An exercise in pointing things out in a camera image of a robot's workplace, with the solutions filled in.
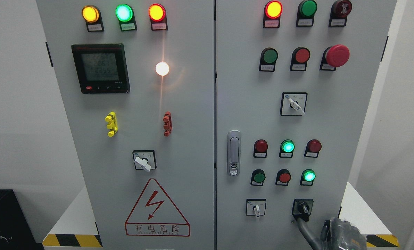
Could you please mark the silver door lock handle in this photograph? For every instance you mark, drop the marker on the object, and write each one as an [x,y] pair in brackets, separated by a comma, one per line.
[233,152]

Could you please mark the green push button lower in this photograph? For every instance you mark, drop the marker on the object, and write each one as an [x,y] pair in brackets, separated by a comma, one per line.
[257,178]

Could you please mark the white-handled rotary switch left door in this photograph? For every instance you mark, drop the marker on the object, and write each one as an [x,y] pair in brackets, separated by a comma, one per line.
[144,160]

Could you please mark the white glowing indicator light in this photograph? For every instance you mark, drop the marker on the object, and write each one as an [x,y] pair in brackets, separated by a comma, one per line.
[162,68]

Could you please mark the dark red indicator light right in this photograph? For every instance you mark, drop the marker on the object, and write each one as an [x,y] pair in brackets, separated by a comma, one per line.
[313,148]

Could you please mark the lit green indicator light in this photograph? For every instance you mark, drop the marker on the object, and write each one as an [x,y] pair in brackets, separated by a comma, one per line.
[126,17]
[287,148]

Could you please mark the orange red-ring indicator light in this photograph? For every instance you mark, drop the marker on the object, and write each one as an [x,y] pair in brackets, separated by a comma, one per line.
[158,17]

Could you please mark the red push button lower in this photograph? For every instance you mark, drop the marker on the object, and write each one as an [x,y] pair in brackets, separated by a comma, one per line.
[283,178]

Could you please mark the red high voltage warning sticker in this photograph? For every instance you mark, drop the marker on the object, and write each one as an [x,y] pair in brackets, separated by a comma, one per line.
[155,214]

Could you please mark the black box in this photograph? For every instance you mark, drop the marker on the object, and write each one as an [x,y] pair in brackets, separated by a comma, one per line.
[15,233]

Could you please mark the red push button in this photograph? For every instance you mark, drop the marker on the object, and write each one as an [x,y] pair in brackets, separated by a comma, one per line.
[283,178]
[299,59]

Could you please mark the small white-handled selector switch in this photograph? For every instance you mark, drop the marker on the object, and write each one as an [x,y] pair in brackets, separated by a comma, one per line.
[256,207]

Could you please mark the black digital power meter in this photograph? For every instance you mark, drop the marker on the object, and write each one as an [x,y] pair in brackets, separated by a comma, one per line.
[101,68]

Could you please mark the dark red indicator light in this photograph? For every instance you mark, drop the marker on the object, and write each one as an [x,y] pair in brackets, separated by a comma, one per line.
[313,148]
[260,149]

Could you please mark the white-handled rotary switch upper right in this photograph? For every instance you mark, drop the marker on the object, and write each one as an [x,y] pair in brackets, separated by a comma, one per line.
[293,103]

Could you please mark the lit red indicator light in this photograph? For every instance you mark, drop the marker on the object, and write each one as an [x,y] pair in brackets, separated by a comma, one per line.
[272,12]

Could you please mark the red emergency stop button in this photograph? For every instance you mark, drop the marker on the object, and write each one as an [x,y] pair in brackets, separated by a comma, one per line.
[334,56]

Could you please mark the lit green indicator light middle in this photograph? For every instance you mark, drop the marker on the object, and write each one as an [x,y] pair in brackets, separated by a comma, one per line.
[287,148]

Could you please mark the grey electrical cabinet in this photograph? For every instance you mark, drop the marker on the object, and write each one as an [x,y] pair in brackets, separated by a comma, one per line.
[214,85]

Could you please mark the lit green push button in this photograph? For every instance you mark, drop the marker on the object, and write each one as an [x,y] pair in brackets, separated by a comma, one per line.
[307,177]

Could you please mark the black knob selector switch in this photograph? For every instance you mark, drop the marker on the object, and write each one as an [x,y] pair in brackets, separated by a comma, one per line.
[302,208]

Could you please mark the red terminal connector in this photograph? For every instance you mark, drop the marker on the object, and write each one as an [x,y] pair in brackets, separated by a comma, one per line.
[167,119]

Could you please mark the yellow indicator light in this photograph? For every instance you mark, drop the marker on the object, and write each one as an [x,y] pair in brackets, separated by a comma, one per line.
[93,18]

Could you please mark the dark green indicator light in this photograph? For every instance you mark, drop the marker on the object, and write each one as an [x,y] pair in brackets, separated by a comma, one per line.
[305,13]

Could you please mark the dark red buzzer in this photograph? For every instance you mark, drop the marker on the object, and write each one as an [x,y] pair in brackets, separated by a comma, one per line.
[339,13]

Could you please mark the yellow terminal connector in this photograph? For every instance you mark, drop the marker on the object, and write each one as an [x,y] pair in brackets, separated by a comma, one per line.
[111,121]

